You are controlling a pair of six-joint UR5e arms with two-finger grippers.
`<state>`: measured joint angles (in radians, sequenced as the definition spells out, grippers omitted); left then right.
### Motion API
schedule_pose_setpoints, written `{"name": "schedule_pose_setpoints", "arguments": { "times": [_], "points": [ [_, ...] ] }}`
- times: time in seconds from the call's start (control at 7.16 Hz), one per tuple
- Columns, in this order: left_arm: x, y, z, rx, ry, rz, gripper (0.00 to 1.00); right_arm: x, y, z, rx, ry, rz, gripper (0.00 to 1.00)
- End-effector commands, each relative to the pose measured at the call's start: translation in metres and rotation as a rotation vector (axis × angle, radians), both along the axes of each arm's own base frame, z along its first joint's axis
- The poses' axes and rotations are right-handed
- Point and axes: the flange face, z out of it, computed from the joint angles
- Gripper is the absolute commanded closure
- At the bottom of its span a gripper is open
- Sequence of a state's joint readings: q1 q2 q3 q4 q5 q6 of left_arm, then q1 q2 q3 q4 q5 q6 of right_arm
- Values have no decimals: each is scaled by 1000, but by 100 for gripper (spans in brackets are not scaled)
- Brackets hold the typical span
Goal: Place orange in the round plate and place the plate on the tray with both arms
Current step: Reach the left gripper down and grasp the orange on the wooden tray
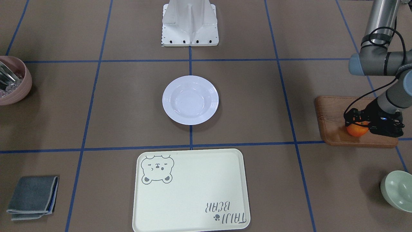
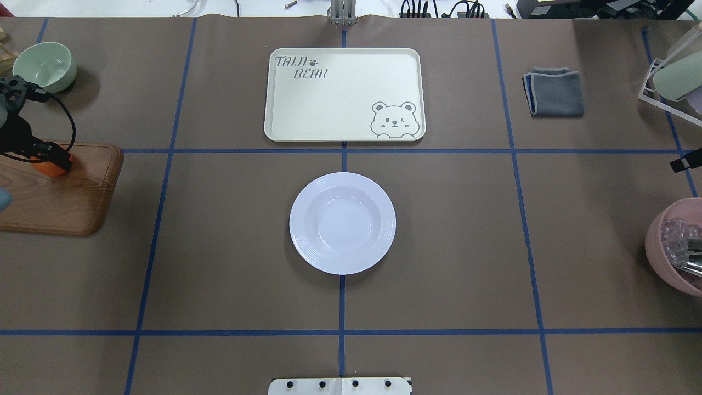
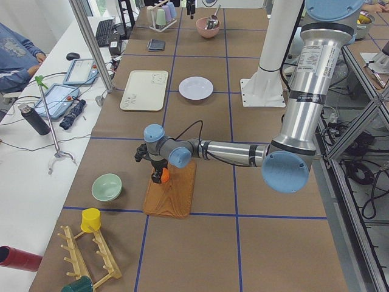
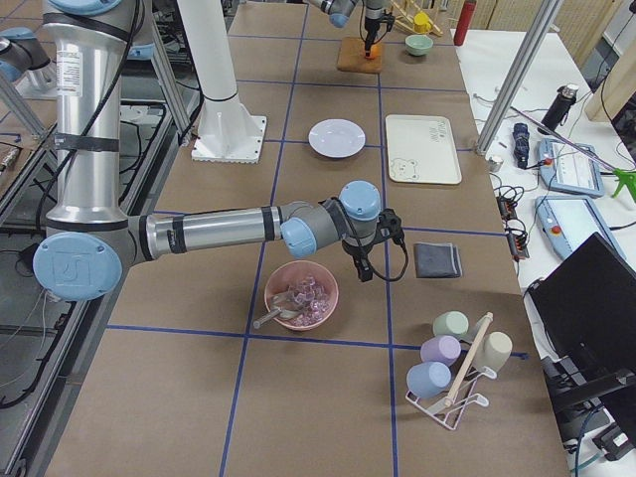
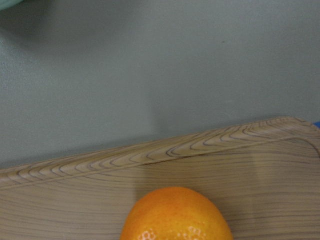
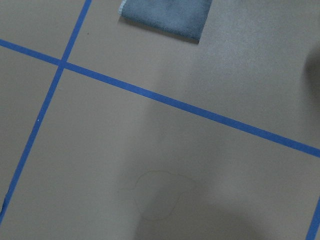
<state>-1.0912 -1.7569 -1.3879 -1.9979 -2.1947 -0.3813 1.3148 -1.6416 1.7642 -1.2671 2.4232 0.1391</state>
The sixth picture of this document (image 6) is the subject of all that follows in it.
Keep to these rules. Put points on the folded grey cloth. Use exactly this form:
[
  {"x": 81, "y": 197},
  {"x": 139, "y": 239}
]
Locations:
[{"x": 185, "y": 18}]

